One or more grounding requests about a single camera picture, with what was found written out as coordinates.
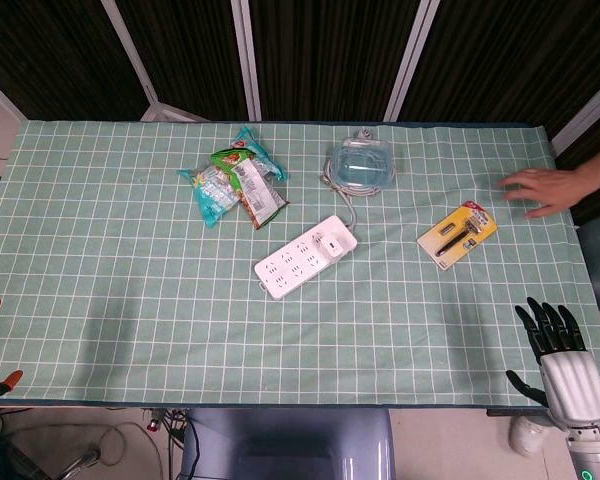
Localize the person's bare hand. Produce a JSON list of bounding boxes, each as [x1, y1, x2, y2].
[[496, 167, 582, 220]]

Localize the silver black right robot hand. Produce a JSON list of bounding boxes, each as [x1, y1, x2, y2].
[[505, 297, 600, 442]]

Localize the white charger block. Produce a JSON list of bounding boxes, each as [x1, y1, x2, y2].
[[312, 233, 347, 261]]

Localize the white power strip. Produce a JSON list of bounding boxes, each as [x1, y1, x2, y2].
[[253, 214, 359, 301]]

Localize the white shoe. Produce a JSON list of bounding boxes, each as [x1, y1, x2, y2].
[[508, 416, 556, 458]]

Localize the yellow razor blister pack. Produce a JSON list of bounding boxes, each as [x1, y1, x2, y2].
[[416, 200, 499, 272]]

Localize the green white grid tablecloth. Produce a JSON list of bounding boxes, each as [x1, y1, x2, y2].
[[0, 118, 600, 407]]

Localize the clear blue plastic box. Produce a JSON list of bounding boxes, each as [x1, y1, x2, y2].
[[328, 137, 397, 192]]

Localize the teal snack bag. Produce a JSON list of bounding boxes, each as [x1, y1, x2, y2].
[[231, 126, 287, 184], [176, 166, 242, 230]]

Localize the green orange snack bag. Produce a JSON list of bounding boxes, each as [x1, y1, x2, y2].
[[209, 147, 291, 232]]

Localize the blue-grey robot torso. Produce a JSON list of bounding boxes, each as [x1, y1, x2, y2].
[[179, 407, 396, 480]]

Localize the white partition frame bar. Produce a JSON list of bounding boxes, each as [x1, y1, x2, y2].
[[0, 69, 27, 122], [231, 0, 262, 122], [383, 0, 440, 122], [99, 0, 201, 123], [548, 69, 600, 154]]

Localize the tangled floor cables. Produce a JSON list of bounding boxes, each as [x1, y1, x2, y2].
[[139, 407, 194, 454]]

